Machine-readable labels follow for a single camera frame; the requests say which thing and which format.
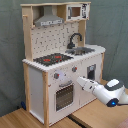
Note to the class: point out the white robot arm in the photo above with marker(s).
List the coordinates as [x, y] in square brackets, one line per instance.
[112, 94]

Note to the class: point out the grey range hood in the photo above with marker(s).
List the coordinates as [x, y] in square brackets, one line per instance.
[48, 18]

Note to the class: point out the black toy faucet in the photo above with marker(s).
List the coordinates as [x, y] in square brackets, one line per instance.
[71, 44]

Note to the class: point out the white toy microwave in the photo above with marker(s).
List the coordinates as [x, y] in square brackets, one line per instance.
[78, 11]

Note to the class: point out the wooden toy kitchen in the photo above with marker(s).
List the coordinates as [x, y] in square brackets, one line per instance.
[45, 40]

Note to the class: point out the red stove knob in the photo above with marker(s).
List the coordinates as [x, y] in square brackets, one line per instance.
[56, 75]
[74, 69]

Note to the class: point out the white oven door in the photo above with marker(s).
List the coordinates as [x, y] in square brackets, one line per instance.
[61, 98]

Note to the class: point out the red left stove knob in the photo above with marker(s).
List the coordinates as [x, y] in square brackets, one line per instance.
[56, 75]

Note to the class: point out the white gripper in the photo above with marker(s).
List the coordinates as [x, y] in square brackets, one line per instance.
[86, 84]

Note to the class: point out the black toy stovetop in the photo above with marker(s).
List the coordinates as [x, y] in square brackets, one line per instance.
[51, 59]

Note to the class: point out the grey ice dispenser panel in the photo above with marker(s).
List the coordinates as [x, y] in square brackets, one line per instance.
[91, 72]

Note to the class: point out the red right stove knob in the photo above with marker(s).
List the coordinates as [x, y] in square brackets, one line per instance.
[74, 69]

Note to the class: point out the grey toy sink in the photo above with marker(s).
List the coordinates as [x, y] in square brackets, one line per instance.
[79, 51]

